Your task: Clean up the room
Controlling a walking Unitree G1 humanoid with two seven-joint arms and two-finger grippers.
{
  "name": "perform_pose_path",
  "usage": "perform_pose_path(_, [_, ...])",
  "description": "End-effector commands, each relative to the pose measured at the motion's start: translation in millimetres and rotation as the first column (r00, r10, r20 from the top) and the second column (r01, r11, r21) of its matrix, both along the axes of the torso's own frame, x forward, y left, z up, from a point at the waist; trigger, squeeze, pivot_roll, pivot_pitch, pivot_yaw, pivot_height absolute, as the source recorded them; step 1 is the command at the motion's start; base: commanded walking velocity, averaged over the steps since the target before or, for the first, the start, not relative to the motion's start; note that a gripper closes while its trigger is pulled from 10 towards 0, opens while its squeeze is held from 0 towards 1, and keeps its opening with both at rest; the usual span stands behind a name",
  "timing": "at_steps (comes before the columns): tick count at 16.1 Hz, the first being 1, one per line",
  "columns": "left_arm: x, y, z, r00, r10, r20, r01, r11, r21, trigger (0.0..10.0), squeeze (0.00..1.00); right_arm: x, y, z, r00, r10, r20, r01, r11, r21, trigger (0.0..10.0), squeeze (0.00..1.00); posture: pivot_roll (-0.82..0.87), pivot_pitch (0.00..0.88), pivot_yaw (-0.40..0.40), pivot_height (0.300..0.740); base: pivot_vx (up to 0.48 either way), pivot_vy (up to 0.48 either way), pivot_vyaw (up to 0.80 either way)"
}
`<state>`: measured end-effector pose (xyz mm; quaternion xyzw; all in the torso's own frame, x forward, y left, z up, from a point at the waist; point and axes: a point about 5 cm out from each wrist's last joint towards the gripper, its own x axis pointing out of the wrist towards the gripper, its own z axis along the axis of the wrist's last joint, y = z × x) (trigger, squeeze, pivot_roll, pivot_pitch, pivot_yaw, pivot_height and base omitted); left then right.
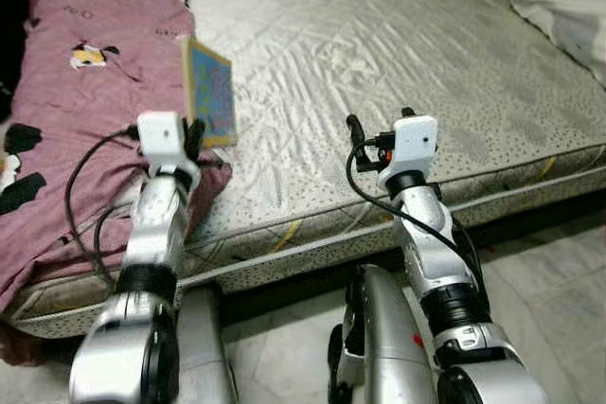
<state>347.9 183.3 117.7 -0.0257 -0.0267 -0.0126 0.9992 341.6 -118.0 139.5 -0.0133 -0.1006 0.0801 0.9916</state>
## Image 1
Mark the white quilted mattress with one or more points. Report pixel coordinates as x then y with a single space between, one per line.
379 44

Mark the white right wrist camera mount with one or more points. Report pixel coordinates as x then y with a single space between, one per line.
412 149

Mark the white pillow with green tree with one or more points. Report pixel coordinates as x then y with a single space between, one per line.
568 7

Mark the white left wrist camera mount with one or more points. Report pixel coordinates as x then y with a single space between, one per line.
163 144

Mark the grey left robot leg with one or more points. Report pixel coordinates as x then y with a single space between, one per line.
204 347

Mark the grey robot leg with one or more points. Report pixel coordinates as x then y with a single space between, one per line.
383 347
204 347

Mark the grey right robot leg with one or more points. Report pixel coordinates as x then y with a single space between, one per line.
383 347

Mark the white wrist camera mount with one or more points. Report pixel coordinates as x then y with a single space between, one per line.
163 144
412 149

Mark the colourful children's picture book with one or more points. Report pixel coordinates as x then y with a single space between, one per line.
213 92

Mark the grey bed base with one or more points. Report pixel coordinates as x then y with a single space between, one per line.
312 262

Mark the pink printed blanket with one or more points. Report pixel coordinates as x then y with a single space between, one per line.
85 139

